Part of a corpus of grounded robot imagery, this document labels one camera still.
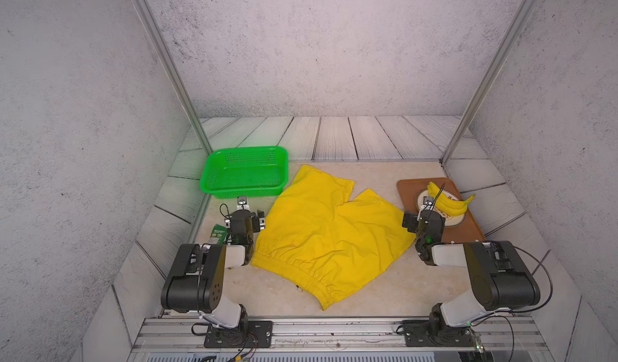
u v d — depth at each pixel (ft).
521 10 2.47
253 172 3.80
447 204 3.17
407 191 3.56
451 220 3.22
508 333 2.30
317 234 3.07
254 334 2.39
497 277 1.51
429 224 2.34
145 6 2.43
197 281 1.48
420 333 2.38
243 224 2.37
